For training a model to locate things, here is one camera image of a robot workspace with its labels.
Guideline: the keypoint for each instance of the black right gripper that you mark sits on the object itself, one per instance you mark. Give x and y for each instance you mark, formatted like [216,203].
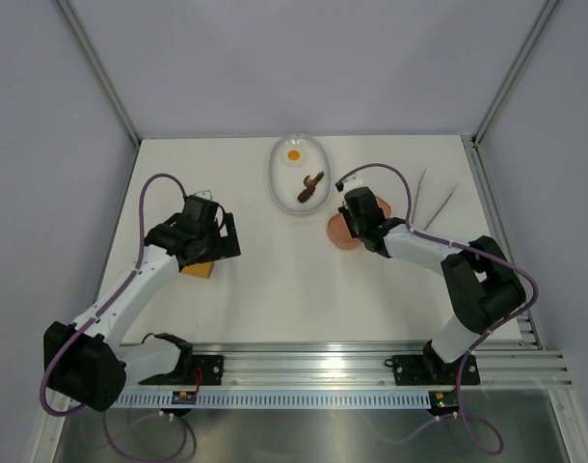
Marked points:
[345,210]

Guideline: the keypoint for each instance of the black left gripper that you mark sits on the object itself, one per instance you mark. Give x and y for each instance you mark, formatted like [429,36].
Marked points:
[226,247]

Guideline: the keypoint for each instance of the pink lunch box lid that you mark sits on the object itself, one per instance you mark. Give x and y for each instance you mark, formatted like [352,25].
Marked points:
[338,224]

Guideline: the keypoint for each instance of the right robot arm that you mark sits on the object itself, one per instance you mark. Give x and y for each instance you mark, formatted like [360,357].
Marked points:
[483,289]

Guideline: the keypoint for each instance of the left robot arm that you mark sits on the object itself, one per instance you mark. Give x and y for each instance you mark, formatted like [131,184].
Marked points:
[86,360]

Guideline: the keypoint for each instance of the yellow rectangular block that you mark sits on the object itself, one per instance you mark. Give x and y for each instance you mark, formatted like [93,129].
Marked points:
[199,270]

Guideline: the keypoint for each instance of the dark brown food piece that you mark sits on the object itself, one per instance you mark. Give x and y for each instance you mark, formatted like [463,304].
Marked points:
[310,185]

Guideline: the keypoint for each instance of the white oval plate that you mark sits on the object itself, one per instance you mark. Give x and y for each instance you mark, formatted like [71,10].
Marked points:
[286,183]

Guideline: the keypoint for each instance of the fried egg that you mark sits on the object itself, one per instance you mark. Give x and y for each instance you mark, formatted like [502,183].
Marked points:
[294,158]

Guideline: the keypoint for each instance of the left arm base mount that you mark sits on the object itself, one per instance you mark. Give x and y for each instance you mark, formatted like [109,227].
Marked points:
[206,369]

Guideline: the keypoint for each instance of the aluminium front rail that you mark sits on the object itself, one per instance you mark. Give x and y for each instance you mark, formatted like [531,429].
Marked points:
[361,365]

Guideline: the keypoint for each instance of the aluminium rail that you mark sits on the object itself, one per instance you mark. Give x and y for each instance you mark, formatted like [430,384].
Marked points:
[529,331]
[361,365]

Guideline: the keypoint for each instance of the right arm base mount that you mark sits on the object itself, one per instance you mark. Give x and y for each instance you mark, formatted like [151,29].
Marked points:
[418,370]

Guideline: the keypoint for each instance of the white slotted cable duct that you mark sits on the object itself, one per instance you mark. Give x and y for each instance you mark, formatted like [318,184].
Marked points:
[286,400]

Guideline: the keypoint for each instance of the right side aluminium rail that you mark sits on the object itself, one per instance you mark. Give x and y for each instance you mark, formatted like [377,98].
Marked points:
[529,331]

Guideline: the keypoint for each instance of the right aluminium frame post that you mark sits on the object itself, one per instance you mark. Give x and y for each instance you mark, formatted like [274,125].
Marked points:
[528,45]

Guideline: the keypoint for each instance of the aluminium frame post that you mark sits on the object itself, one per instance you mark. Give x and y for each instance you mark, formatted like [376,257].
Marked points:
[528,45]
[88,52]

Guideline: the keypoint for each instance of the left aluminium frame post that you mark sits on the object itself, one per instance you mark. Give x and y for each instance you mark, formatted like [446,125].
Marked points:
[88,52]

